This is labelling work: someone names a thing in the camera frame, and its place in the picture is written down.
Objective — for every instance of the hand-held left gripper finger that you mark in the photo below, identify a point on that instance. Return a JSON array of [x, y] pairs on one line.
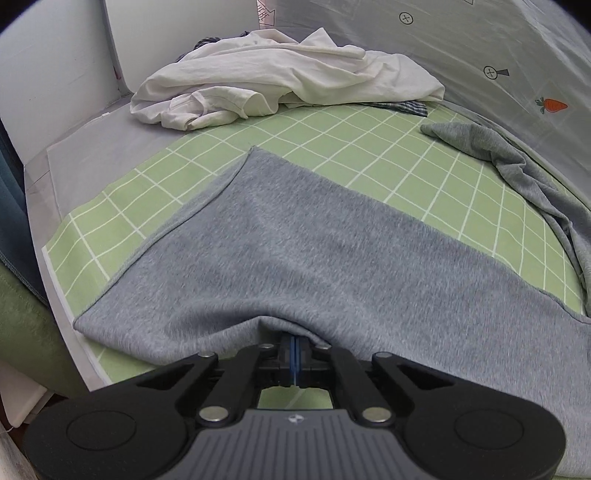
[[298, 362], [292, 362]]

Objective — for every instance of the grey knit garment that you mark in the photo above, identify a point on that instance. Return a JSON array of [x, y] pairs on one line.
[[300, 258]]

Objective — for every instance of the green checked bed sheet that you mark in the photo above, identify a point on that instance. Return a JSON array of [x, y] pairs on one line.
[[369, 152]]

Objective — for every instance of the green fabric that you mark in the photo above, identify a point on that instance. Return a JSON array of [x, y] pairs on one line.
[[27, 337]]

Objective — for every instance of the blue checked cloth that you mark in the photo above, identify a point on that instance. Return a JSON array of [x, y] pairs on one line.
[[401, 107]]

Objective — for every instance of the white object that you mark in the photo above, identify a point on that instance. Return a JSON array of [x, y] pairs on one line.
[[18, 397]]

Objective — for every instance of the grey bed sheet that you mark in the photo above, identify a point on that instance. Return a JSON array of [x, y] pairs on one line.
[[115, 147]]

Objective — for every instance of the white crumpled garment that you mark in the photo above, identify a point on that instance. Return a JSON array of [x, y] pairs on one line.
[[277, 69]]

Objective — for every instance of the blue denim garment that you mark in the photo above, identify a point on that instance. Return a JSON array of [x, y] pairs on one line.
[[14, 221]]

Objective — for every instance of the white headboard panel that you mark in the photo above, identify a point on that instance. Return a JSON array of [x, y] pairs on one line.
[[184, 32]]

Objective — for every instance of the grey printed quilt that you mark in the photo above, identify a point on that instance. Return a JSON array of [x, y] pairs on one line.
[[461, 46]]

